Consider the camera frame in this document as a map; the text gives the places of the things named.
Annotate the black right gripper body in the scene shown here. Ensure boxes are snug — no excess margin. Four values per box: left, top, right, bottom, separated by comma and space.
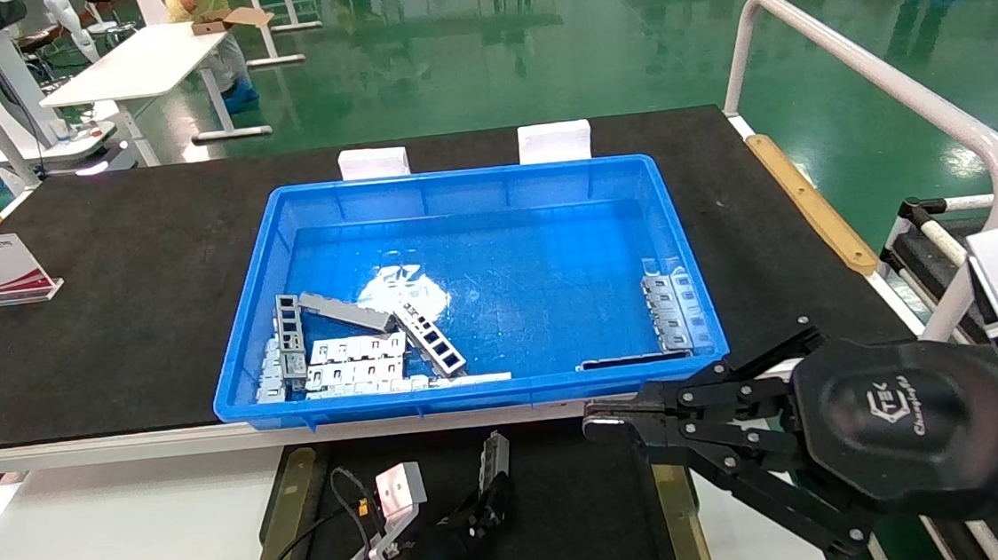
785, 326, 998, 535

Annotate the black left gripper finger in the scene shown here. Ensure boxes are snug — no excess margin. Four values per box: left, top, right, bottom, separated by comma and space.
486, 469, 520, 529
461, 493, 495, 537

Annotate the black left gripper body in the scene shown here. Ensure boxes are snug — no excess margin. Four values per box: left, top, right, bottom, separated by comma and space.
401, 503, 502, 560

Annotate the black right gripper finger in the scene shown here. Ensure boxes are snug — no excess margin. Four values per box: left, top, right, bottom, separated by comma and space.
575, 316, 834, 448
634, 416, 880, 560

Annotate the silver slotted metal channel part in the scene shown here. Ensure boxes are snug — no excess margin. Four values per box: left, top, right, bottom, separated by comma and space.
472, 430, 516, 503

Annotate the dark thin metal bar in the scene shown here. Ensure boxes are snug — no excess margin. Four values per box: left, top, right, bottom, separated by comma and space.
575, 349, 695, 374

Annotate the long thin white metal strip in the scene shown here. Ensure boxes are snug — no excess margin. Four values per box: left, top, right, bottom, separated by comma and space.
306, 369, 514, 402

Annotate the black cart with white rods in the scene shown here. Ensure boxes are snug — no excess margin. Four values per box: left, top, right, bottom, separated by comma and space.
875, 190, 998, 333

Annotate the white perforated metal plate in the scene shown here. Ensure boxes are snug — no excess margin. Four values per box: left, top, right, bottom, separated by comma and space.
307, 330, 411, 367
303, 356, 408, 393

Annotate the long wooden edge strip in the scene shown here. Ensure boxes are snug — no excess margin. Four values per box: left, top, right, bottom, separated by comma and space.
745, 124, 882, 287

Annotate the blue plastic bin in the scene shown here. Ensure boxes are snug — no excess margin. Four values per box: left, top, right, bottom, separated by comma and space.
195, 148, 733, 438

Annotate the plain gray metal bar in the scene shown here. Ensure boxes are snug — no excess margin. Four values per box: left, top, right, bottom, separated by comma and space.
297, 285, 398, 340

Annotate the white foam block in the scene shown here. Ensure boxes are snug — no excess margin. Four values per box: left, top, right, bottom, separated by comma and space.
337, 145, 413, 183
515, 118, 595, 167

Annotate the large white tube railing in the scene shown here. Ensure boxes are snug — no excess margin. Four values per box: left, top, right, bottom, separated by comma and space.
713, 0, 998, 359

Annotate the open cardboard box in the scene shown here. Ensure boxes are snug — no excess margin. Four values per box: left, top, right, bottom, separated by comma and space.
190, 3, 277, 37

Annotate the white desk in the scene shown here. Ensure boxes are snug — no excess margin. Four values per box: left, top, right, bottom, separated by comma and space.
34, 12, 275, 158

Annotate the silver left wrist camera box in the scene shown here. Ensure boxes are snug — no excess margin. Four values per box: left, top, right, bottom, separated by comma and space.
340, 460, 434, 560

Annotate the ribbed silver metal bracket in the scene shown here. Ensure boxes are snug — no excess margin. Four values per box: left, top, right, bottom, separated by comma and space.
639, 264, 713, 356

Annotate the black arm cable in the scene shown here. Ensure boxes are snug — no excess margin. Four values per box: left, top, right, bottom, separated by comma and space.
234, 464, 376, 560

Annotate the metal frame with square windows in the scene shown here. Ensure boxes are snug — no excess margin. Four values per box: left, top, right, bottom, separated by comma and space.
392, 296, 470, 383

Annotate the small white metal bracket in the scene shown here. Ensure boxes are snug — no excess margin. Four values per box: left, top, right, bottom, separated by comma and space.
251, 336, 289, 404

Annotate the gray windowed metal frame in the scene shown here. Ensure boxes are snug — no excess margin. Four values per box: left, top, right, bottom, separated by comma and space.
274, 292, 313, 392

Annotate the white table frame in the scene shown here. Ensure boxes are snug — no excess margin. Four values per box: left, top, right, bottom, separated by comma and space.
241, 0, 328, 70

